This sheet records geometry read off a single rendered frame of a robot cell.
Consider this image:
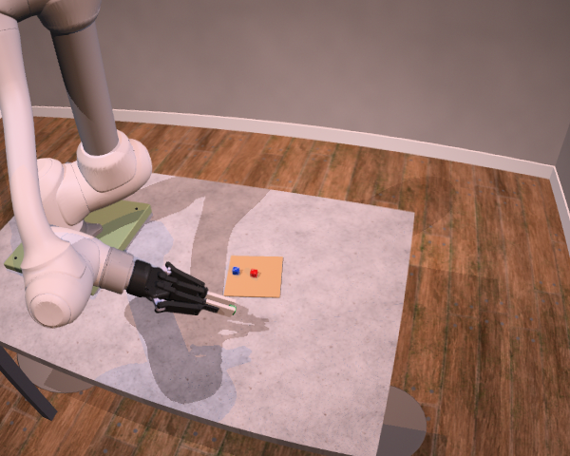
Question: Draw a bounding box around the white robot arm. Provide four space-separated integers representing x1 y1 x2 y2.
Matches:
0 0 152 329

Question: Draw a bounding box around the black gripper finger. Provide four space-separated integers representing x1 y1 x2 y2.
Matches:
158 261 236 306
149 282 236 317

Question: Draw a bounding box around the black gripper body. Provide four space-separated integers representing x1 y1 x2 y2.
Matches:
126 260 173 302

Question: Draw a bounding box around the orange flat mat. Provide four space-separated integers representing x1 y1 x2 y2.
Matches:
224 256 283 298

